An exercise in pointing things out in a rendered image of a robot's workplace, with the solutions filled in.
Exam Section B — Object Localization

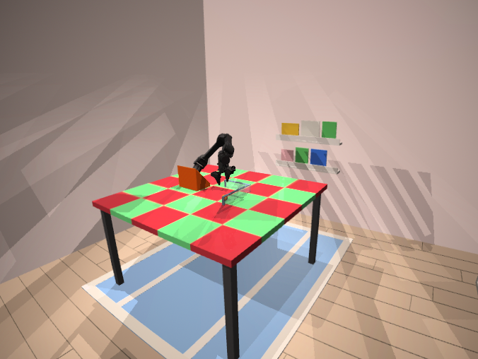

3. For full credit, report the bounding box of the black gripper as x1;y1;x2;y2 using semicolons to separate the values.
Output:
211;162;230;186

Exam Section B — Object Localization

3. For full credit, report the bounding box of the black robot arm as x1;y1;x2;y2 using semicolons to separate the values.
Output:
193;133;235;175

